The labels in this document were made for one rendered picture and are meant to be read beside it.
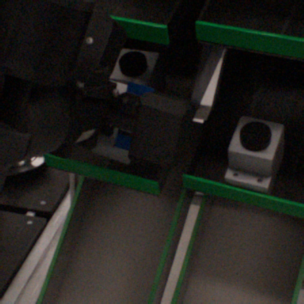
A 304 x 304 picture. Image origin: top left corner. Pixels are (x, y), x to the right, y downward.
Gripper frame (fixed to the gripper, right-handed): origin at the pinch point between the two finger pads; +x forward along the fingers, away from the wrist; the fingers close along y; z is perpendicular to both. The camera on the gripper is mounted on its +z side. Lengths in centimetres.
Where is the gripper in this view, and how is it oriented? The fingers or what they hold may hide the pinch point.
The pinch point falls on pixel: (110, 100)
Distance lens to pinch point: 58.3
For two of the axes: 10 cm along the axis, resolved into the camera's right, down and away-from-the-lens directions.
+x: 4.0, -1.9, 9.0
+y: -8.9, -3.1, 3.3
